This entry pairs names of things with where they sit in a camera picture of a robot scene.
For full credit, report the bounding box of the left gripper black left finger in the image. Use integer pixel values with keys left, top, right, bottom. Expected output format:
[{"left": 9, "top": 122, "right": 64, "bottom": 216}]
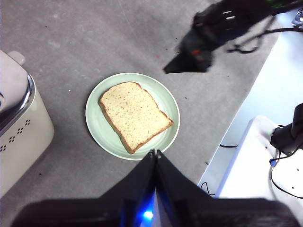
[{"left": 10, "top": 148, "right": 156, "bottom": 227}]

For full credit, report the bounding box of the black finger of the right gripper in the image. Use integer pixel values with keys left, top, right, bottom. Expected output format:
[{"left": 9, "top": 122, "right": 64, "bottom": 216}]
[
  {"left": 176, "top": 30, "right": 212, "bottom": 58},
  {"left": 163, "top": 52, "right": 213, "bottom": 74}
]

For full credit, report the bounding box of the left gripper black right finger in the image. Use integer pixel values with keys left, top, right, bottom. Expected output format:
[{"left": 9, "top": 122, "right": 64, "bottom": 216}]
[{"left": 155, "top": 148, "right": 301, "bottom": 227}]

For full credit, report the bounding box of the large toast bread slice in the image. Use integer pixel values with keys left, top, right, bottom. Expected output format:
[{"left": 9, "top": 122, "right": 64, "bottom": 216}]
[{"left": 98, "top": 81, "right": 175, "bottom": 155}]

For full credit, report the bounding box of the pale green round plate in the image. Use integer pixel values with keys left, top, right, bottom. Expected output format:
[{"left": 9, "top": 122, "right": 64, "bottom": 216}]
[{"left": 85, "top": 72, "right": 181, "bottom": 161}]

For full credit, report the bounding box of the cream toaster with chrome top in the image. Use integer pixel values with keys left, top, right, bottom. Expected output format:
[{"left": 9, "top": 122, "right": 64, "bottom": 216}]
[{"left": 0, "top": 50, "right": 54, "bottom": 198}]

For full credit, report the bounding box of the person's foot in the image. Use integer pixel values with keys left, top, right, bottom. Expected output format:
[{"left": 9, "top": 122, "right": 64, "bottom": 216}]
[{"left": 292, "top": 8, "right": 303, "bottom": 26}]

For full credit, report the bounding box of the black cable with blue plug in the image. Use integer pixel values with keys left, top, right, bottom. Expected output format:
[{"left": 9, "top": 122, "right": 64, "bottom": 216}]
[{"left": 269, "top": 151, "right": 303, "bottom": 199}]

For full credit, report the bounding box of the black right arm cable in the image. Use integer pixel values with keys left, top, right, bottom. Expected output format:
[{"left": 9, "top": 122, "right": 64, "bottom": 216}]
[{"left": 226, "top": 27, "right": 303, "bottom": 54}]

